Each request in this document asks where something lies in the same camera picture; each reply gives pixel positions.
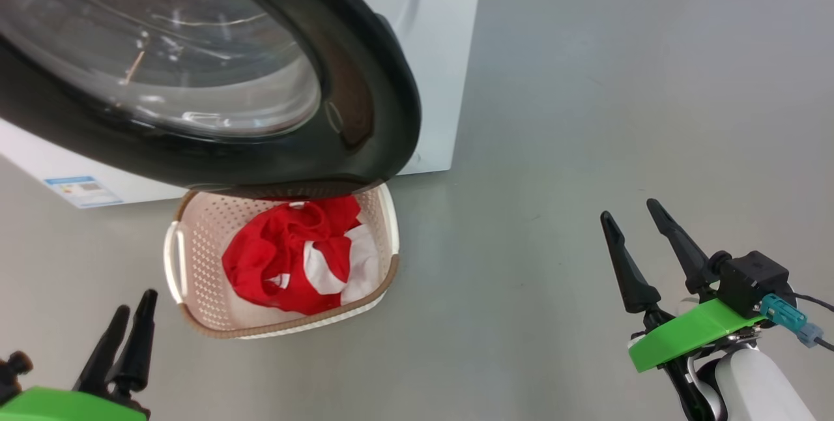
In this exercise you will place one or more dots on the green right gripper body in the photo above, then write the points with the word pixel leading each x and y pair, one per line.
pixel 690 330

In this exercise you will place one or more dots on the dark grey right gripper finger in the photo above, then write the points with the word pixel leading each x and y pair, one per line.
pixel 629 271
pixel 681 245

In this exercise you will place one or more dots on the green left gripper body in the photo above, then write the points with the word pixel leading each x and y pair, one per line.
pixel 58 406

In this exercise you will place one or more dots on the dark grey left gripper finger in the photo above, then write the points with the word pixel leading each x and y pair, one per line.
pixel 107 349
pixel 138 343

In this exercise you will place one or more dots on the small red knit garment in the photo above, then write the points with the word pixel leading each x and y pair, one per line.
pixel 257 264

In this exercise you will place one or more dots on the red and white garment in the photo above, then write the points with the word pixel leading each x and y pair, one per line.
pixel 342 258

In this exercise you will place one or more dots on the dark grey round washer door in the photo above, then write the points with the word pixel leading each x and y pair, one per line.
pixel 365 82

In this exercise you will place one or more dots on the beige perforated laundry basket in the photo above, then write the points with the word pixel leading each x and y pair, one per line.
pixel 202 238

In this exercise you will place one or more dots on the white washing machine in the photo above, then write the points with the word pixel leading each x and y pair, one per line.
pixel 443 49

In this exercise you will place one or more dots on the blue energy label sticker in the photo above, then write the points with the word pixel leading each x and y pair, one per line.
pixel 83 191

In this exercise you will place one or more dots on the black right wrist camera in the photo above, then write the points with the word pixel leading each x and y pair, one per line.
pixel 752 281

